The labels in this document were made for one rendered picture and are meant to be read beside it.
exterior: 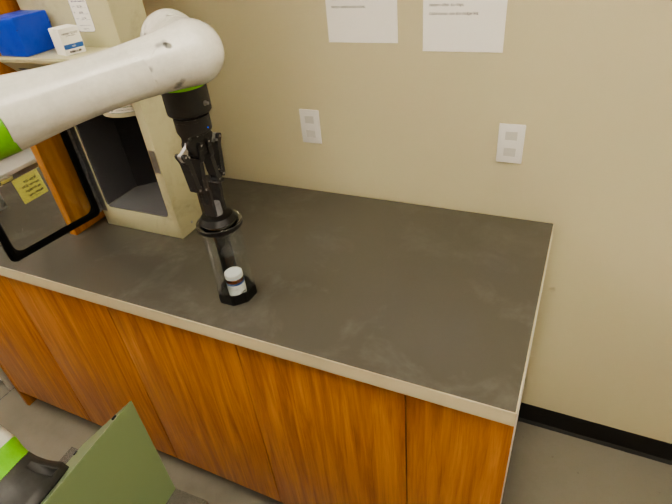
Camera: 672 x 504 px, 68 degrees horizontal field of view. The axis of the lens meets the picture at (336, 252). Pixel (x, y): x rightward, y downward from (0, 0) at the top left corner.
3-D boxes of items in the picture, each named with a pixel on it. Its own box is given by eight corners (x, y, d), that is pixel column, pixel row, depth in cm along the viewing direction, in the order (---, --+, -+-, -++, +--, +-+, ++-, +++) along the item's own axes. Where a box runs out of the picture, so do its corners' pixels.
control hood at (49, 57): (49, 82, 142) (34, 45, 136) (135, 88, 130) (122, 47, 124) (13, 96, 134) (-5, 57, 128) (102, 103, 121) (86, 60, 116)
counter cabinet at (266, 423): (130, 311, 279) (65, 162, 227) (516, 424, 199) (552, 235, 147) (26, 404, 230) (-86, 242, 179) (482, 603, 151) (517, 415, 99)
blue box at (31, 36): (34, 46, 135) (19, 9, 130) (60, 46, 132) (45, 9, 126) (1, 56, 128) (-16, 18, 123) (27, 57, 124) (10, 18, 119)
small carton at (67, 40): (76, 49, 127) (67, 23, 124) (86, 51, 124) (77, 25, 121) (57, 54, 124) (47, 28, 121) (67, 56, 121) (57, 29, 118)
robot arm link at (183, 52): (-19, 71, 78) (21, 137, 84) (-19, 88, 69) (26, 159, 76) (199, 5, 89) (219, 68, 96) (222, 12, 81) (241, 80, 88)
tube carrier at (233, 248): (232, 273, 137) (214, 205, 125) (265, 281, 133) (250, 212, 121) (207, 297, 130) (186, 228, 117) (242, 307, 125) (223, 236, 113)
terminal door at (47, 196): (101, 213, 164) (50, 91, 142) (12, 264, 144) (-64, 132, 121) (100, 213, 165) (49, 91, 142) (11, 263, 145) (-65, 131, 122)
